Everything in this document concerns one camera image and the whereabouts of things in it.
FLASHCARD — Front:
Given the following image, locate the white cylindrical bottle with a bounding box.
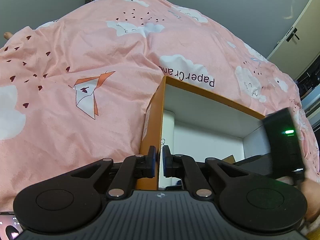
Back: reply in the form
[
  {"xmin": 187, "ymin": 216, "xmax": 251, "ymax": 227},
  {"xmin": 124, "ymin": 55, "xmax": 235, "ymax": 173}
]
[{"xmin": 159, "ymin": 110, "xmax": 175, "ymax": 189}]

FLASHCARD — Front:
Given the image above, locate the cream bedroom door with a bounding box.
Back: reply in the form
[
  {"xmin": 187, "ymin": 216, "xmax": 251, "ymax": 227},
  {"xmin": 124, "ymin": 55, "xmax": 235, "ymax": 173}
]
[{"xmin": 267, "ymin": 0, "xmax": 320, "ymax": 80}]

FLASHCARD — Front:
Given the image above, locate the right hand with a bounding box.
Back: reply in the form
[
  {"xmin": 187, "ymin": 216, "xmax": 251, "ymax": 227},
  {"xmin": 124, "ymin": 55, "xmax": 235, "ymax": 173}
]
[{"xmin": 276, "ymin": 175, "xmax": 320, "ymax": 230}]

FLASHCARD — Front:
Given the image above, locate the orange cardboard box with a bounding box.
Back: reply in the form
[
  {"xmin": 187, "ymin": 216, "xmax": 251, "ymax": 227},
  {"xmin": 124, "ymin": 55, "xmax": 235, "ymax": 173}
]
[{"xmin": 136, "ymin": 76, "xmax": 269, "ymax": 190}]

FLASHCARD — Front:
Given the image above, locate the pink cloud-print duvet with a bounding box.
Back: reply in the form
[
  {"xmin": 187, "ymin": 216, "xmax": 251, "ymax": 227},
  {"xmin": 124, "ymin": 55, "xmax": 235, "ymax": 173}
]
[{"xmin": 1, "ymin": 0, "xmax": 319, "ymax": 211}]

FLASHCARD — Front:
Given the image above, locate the smartphone screen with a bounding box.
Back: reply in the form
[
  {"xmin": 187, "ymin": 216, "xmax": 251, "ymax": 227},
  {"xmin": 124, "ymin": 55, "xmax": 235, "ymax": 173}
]
[{"xmin": 0, "ymin": 211, "xmax": 23, "ymax": 240}]

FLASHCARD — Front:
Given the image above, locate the black door handle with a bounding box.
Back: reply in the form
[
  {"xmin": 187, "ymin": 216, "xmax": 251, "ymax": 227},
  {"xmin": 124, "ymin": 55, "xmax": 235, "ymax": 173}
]
[{"xmin": 286, "ymin": 28, "xmax": 300, "ymax": 42}]

